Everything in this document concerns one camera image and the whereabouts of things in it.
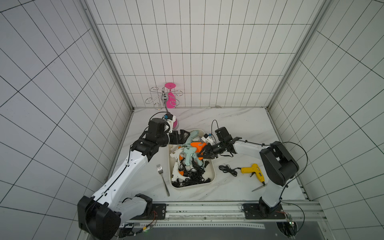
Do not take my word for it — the silver fork left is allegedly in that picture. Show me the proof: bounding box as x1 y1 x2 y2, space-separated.
157 164 170 197

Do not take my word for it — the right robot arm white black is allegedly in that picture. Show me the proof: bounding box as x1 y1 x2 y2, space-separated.
198 137 300 215

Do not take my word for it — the small mint glue gun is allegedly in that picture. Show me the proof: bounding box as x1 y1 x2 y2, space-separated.
185 130 200 144

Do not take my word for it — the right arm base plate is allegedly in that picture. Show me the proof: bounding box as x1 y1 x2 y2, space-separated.
242 203 286 220

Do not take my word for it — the cream plastic storage box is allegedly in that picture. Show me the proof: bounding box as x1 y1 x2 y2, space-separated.
168 130 216 190

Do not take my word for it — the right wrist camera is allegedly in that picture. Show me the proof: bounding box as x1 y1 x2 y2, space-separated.
215 127 233 143

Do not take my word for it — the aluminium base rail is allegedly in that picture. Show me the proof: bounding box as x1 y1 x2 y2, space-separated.
85 200 328 230

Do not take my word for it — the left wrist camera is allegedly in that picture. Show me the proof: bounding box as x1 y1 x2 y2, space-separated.
164 113 178 133

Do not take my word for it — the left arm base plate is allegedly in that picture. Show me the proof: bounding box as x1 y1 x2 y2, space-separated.
131 204 167 220

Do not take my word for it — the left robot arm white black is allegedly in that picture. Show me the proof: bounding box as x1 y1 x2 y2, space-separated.
78 118 190 240

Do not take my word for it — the pink wine glass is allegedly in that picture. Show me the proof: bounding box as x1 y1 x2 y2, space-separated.
165 83 178 112

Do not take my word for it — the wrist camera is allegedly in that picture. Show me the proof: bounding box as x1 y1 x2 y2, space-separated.
164 113 178 133
215 127 233 143

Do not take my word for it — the white glue gun orange trigger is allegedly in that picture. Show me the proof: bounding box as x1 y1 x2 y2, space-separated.
171 162 189 182

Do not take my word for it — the mint green glue gun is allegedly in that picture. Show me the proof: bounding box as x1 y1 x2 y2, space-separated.
180 147 198 166

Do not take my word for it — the yellow glue gun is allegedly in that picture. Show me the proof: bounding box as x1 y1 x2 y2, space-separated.
241 164 266 186

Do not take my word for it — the chrome cup holder stand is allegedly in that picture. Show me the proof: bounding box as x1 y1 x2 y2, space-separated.
145 86 184 112

